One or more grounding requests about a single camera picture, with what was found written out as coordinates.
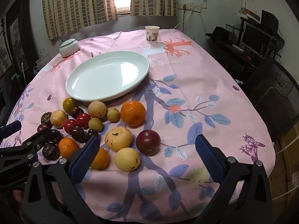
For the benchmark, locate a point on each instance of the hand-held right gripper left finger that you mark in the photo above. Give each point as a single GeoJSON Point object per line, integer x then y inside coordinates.
{"type": "Point", "coordinates": [84, 158]}

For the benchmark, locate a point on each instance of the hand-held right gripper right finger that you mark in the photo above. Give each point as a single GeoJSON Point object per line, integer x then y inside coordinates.
{"type": "Point", "coordinates": [208, 158]}

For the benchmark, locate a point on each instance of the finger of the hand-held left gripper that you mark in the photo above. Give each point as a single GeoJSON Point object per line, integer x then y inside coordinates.
{"type": "Point", "coordinates": [10, 129]}
{"type": "Point", "coordinates": [35, 142]}

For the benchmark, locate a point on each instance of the dark brown mangosteen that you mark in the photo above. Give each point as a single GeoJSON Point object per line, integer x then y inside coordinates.
{"type": "Point", "coordinates": [49, 151]}
{"type": "Point", "coordinates": [46, 118]}

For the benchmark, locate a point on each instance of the smooth orange persimmon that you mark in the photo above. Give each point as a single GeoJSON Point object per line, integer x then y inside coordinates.
{"type": "Point", "coordinates": [101, 159]}

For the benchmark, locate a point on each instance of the small tangerine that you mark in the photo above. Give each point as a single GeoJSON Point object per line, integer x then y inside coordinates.
{"type": "Point", "coordinates": [67, 146]}

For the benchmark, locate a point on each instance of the dark red plum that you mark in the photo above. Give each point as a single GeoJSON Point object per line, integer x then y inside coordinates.
{"type": "Point", "coordinates": [148, 142]}
{"type": "Point", "coordinates": [56, 136]}

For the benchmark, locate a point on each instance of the dark red cherry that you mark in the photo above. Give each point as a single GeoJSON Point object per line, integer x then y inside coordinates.
{"type": "Point", "coordinates": [77, 133]}
{"type": "Point", "coordinates": [88, 135]}
{"type": "Point", "coordinates": [76, 112]}

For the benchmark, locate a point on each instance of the tan round pear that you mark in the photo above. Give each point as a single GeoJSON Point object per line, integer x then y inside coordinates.
{"type": "Point", "coordinates": [58, 118]}

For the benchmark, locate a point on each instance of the red cherry tomato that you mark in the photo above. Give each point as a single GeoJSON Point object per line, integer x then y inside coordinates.
{"type": "Point", "coordinates": [70, 126]}
{"type": "Point", "coordinates": [83, 120]}

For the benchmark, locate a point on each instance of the small tan longan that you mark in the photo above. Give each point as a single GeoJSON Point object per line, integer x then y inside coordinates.
{"type": "Point", "coordinates": [113, 114]}
{"type": "Point", "coordinates": [95, 124]}

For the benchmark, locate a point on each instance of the dark-spotted pale yellow pear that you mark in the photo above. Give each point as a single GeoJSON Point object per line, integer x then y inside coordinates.
{"type": "Point", "coordinates": [127, 159]}

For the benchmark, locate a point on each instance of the spotted tan pear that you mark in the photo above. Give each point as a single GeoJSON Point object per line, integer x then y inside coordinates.
{"type": "Point", "coordinates": [97, 109]}

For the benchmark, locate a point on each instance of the green yellow tomato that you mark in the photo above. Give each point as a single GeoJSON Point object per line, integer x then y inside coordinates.
{"type": "Point", "coordinates": [70, 104]}

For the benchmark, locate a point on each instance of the large orange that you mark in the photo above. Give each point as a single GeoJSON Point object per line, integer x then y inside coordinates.
{"type": "Point", "coordinates": [133, 113]}

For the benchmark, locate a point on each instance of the white oval plate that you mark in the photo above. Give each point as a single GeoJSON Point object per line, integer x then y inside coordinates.
{"type": "Point", "coordinates": [105, 74]}

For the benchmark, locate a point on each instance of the white stick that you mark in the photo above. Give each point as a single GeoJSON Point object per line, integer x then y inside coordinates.
{"type": "Point", "coordinates": [23, 73]}

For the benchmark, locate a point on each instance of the pink floral tablecloth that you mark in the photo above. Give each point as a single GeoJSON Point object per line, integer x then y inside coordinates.
{"type": "Point", "coordinates": [186, 86]}

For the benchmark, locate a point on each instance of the dark framed picture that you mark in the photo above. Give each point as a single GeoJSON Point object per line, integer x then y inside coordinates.
{"type": "Point", "coordinates": [17, 39]}

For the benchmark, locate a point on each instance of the pale green lidded jar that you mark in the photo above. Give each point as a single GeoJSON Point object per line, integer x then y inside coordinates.
{"type": "Point", "coordinates": [68, 49]}

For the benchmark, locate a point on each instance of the dark desk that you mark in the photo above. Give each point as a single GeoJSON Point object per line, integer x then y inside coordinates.
{"type": "Point", "coordinates": [233, 56]}

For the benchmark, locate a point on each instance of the black hat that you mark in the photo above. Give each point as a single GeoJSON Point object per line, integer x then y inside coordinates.
{"type": "Point", "coordinates": [220, 33]}

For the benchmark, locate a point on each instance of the computer monitor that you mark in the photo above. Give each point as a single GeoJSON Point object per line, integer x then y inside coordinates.
{"type": "Point", "coordinates": [255, 38]}

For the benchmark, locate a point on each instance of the printed paper cup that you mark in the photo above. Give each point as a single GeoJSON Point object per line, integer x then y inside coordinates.
{"type": "Point", "coordinates": [152, 36]}

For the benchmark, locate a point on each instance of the black speaker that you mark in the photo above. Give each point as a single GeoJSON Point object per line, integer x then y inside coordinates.
{"type": "Point", "coordinates": [269, 19]}

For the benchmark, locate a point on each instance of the white wall power strip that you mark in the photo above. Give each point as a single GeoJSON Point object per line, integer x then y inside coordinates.
{"type": "Point", "coordinates": [195, 8]}

